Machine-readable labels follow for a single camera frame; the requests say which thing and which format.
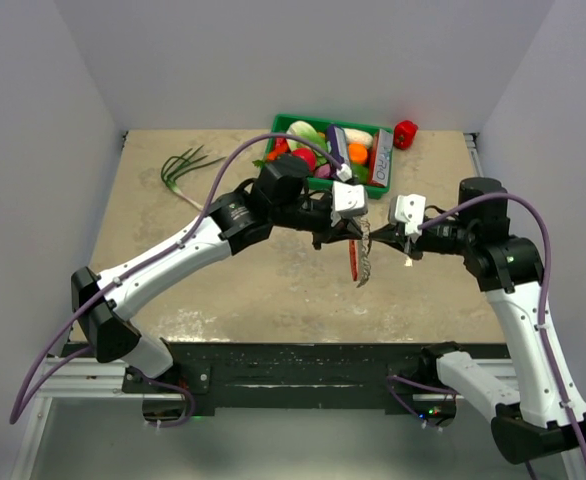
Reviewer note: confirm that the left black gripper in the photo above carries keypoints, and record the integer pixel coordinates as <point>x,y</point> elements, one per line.
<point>330,234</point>

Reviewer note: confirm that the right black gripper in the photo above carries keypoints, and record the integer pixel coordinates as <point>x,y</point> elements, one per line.
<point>395,235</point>

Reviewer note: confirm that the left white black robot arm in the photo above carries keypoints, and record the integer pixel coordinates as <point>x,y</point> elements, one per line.
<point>105,303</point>

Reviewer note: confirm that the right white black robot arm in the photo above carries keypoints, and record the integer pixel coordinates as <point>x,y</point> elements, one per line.
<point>505,247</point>

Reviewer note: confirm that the purple sweet potato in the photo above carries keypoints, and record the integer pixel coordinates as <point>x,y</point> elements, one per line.
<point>323,172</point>

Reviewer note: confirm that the green vegetable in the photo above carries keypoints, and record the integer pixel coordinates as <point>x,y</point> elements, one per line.
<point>360,172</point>

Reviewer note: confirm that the red grey box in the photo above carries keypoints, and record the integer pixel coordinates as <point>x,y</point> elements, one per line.
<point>380,159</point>

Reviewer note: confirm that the red apple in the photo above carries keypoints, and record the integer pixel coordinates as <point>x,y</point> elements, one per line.
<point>307,155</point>

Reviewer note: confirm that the orange fruit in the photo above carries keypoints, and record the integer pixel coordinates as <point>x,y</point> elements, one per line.
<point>358,154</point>

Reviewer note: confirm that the purple white box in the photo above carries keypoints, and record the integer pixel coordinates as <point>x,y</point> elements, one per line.
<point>337,143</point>

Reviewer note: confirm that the white radish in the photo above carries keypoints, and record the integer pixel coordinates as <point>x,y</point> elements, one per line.
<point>356,136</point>

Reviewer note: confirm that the red chili pepper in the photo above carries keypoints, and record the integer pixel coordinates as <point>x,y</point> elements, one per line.
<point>280,147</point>

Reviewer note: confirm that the red bell pepper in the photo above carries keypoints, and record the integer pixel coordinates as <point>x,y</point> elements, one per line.
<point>404,134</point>

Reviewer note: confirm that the white green cabbage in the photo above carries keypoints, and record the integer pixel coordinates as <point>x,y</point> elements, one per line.
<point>308,133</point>

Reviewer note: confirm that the green plastic bin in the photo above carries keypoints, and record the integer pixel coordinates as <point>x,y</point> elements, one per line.
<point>282,121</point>

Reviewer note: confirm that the green spring onion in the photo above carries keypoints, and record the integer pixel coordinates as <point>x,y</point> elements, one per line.
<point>177,166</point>

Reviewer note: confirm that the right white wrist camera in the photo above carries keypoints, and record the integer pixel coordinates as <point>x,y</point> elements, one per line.
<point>407,210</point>

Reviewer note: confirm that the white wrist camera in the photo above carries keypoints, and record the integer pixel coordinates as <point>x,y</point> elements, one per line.
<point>349,199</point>
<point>407,210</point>

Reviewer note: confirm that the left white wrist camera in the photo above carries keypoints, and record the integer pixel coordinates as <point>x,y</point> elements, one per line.
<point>349,199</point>

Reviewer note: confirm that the black base frame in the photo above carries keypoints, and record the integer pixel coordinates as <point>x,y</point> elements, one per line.
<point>287,376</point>

